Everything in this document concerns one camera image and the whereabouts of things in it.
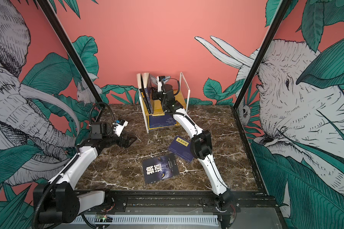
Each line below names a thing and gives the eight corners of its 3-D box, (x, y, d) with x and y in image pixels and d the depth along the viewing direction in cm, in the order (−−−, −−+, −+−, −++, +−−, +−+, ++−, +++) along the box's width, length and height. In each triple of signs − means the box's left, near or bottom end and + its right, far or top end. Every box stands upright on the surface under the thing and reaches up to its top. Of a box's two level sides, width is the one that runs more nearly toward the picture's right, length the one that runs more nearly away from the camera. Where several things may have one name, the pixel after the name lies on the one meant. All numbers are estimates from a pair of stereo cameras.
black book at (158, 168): (146, 184, 83) (145, 183, 81) (143, 161, 91) (142, 160, 90) (180, 174, 86) (180, 173, 85) (174, 154, 95) (174, 152, 94)
